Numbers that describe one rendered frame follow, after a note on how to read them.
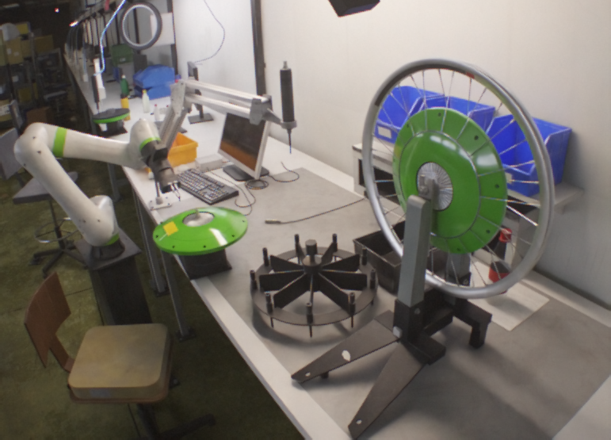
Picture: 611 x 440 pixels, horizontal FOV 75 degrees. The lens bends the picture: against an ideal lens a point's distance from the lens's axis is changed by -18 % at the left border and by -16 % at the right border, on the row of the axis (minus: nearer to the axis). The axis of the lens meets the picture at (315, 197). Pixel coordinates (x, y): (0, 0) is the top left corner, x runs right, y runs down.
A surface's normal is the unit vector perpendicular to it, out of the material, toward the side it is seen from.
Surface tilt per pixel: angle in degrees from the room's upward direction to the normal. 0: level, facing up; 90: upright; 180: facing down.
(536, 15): 90
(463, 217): 95
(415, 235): 87
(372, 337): 18
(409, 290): 87
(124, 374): 0
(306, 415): 0
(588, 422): 0
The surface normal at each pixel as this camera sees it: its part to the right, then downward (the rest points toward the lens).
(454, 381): -0.05, -0.91
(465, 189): -0.70, 0.28
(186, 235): -0.09, -0.76
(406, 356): -0.30, -0.79
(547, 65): -0.85, 0.25
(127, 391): 0.14, 0.39
